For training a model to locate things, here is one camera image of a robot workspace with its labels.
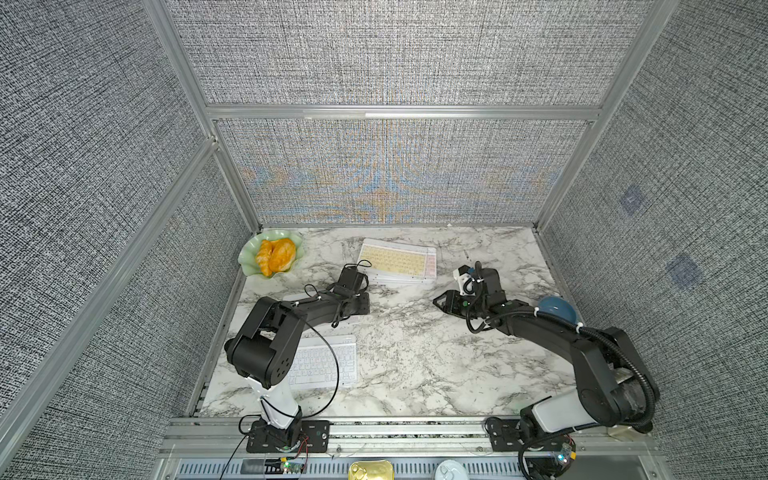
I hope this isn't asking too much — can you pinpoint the blue bowl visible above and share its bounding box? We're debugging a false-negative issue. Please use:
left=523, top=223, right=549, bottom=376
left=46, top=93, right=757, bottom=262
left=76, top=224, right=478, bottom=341
left=537, top=296, right=579, bottom=325

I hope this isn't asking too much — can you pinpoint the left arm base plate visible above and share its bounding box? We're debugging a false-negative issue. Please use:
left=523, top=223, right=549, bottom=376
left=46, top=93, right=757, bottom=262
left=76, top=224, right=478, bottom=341
left=246, top=420, right=331, bottom=456

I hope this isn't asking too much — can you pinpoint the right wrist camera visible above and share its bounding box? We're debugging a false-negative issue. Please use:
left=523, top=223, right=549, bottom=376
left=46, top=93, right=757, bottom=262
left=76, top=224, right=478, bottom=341
left=453, top=266, right=477, bottom=296

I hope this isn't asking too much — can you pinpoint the yellow keyboard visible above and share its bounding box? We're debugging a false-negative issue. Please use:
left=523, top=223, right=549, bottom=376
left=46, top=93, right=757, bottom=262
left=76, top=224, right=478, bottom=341
left=356, top=238, right=434, bottom=283

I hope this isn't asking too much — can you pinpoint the glass jar black lid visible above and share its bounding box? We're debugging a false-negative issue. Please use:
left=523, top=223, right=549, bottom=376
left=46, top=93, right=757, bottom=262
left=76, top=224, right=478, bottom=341
left=606, top=421, right=654, bottom=442

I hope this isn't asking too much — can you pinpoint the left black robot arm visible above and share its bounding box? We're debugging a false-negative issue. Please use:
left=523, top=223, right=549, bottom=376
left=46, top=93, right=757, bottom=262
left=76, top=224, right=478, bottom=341
left=224, top=291, right=370, bottom=431

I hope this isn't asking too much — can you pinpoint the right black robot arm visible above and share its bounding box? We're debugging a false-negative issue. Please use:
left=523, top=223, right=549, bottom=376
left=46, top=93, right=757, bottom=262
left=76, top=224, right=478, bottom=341
left=432, top=263, right=660, bottom=440

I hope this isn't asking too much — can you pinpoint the white keyboard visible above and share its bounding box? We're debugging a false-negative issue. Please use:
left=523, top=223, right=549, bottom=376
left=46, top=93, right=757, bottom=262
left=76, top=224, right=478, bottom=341
left=286, top=335, right=358, bottom=390

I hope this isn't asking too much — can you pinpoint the gold tin can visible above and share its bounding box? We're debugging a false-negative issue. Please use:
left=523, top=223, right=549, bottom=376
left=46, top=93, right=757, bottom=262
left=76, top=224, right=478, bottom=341
left=348, top=460, right=395, bottom=480

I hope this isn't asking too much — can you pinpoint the aluminium mounting rail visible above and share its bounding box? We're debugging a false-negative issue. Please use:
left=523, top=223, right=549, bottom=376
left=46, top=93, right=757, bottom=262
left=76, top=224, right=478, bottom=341
left=157, top=416, right=661, bottom=459

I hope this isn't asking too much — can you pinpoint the orange croissant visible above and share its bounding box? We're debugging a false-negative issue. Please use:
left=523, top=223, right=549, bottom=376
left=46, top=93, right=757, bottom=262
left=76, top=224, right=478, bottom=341
left=255, top=238, right=297, bottom=277

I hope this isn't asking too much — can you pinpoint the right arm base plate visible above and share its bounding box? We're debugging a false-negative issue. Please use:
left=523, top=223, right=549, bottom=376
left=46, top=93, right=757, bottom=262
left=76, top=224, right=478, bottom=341
left=482, top=416, right=575, bottom=452

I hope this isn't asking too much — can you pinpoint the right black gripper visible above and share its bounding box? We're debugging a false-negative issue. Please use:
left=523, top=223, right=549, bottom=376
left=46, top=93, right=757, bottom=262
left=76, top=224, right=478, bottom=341
left=429, top=289, right=487, bottom=321

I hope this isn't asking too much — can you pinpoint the green leaf-shaped plate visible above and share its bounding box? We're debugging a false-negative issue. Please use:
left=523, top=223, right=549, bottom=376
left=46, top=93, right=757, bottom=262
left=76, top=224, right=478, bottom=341
left=238, top=229, right=305, bottom=278

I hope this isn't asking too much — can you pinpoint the white round container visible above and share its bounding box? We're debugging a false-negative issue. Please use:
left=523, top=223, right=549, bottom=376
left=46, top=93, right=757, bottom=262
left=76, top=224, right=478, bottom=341
left=433, top=459, right=469, bottom=480

